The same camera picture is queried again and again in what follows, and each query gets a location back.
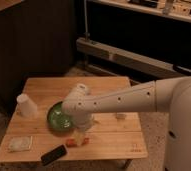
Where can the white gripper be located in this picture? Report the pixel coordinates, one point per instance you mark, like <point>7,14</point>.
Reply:
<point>81,125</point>

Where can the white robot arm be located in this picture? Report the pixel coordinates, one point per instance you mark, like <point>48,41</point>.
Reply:
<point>167,95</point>

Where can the white sponge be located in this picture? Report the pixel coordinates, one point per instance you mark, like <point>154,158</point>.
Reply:
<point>18,144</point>

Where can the green bowl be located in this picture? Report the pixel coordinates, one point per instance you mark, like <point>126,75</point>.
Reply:
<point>57,120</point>

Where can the wooden folding table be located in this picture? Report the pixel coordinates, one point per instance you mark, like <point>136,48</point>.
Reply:
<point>110,138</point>

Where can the small clear bottle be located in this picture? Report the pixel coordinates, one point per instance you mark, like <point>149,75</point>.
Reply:
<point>120,115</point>

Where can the black smartphone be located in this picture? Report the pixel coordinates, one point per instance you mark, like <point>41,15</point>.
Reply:
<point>53,155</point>

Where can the white upside-down cup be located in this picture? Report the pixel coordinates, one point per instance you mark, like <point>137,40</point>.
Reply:
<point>26,105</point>

